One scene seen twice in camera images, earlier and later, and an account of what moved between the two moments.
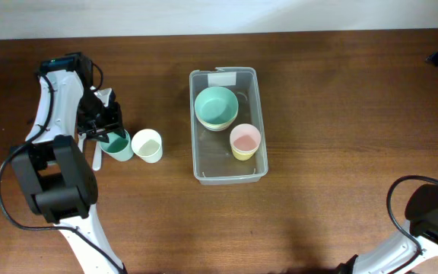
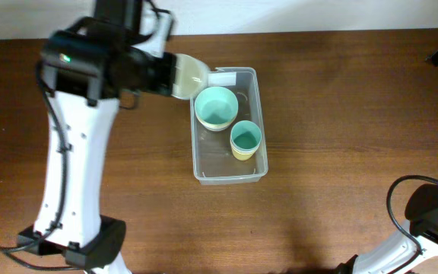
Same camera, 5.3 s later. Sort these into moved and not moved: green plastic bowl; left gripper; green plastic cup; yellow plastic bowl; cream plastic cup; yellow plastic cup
Moved: cream plastic cup; left gripper; green plastic cup
Not moved: yellow plastic cup; yellow plastic bowl; green plastic bowl
